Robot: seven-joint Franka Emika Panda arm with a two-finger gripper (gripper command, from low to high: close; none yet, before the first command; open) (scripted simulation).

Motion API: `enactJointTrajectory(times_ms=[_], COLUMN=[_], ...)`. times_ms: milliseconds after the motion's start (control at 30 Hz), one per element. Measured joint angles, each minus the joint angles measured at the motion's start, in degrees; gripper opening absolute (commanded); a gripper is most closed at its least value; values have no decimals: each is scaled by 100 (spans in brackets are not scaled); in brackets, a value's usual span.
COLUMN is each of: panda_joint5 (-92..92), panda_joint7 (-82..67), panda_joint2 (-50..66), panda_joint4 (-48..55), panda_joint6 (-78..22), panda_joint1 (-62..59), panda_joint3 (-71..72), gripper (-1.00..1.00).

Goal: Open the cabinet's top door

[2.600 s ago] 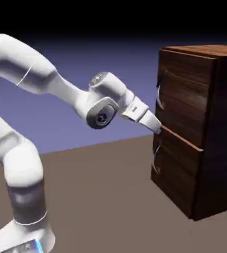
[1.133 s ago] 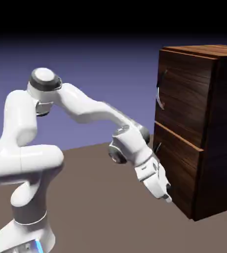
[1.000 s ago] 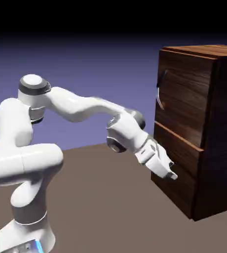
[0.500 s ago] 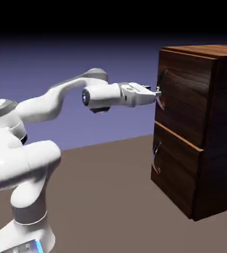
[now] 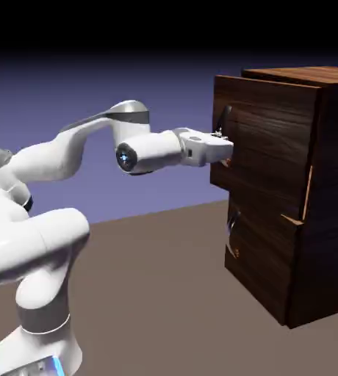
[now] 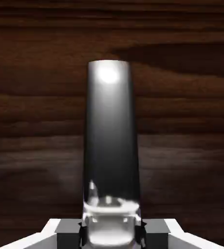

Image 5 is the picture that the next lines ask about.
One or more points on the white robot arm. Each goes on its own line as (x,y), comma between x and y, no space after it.
(54,152)

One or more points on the dark wood cabinet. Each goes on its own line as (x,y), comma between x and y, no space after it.
(327,188)

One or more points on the dark wood drawer front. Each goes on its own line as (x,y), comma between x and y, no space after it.
(269,147)
(263,258)

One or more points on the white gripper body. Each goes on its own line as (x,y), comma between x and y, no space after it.
(217,149)

